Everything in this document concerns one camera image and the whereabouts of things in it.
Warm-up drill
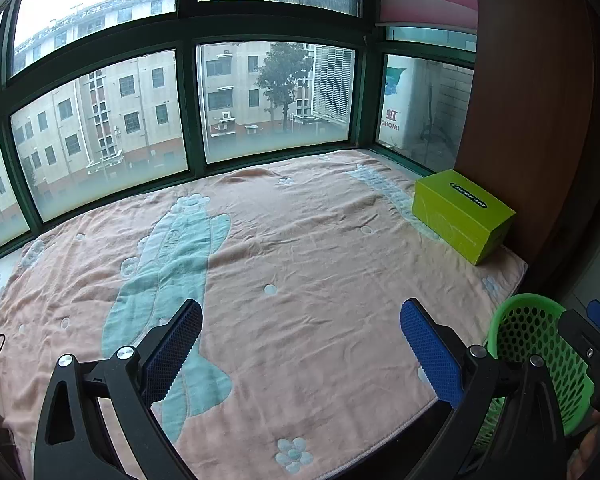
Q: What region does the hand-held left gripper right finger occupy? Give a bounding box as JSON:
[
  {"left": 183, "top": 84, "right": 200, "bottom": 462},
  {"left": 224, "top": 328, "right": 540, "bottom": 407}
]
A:
[{"left": 400, "top": 298, "right": 568, "bottom": 480}]

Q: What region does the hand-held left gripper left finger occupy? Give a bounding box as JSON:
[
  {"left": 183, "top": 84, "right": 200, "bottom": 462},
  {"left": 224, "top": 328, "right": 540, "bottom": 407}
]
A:
[{"left": 32, "top": 298, "right": 203, "bottom": 480}]

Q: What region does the green perforated plastic basket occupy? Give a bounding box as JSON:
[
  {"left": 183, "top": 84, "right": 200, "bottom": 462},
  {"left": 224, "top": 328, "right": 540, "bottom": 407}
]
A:
[{"left": 472, "top": 292, "right": 598, "bottom": 453}]

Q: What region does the person's right hand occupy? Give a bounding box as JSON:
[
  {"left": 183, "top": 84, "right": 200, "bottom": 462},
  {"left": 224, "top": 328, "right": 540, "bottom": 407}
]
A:
[{"left": 569, "top": 420, "right": 600, "bottom": 480}]

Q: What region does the green tissue box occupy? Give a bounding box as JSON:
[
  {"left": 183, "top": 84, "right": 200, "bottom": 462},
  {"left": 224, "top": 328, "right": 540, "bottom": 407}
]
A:
[{"left": 412, "top": 170, "right": 517, "bottom": 267}]

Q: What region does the pink printed blanket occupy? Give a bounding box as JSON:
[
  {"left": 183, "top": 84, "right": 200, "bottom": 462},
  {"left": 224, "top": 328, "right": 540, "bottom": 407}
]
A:
[{"left": 0, "top": 149, "right": 528, "bottom": 480}]

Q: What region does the brown wooden cabinet panel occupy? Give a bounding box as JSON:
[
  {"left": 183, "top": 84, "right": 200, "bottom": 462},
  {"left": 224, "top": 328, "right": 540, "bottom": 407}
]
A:
[{"left": 452, "top": 0, "right": 600, "bottom": 301}]

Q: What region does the white billboard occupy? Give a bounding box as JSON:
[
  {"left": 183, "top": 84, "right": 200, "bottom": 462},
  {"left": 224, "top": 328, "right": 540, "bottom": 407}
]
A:
[{"left": 380, "top": 55, "right": 416, "bottom": 148}]

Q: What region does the beige apartment building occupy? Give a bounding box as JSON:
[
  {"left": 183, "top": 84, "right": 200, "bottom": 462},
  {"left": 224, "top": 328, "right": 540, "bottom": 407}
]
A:
[{"left": 0, "top": 0, "right": 311, "bottom": 241}]

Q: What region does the green tree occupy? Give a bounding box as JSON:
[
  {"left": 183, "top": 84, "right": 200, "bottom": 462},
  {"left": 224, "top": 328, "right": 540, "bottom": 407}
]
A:
[{"left": 256, "top": 42, "right": 313, "bottom": 133}]

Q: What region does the dark green window frame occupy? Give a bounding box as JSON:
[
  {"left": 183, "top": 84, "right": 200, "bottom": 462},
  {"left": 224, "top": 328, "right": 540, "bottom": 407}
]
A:
[{"left": 0, "top": 0, "right": 478, "bottom": 261}]

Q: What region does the white louvered wall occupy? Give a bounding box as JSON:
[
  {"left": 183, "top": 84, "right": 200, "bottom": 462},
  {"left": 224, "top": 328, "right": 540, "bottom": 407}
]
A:
[{"left": 310, "top": 45, "right": 356, "bottom": 126}]

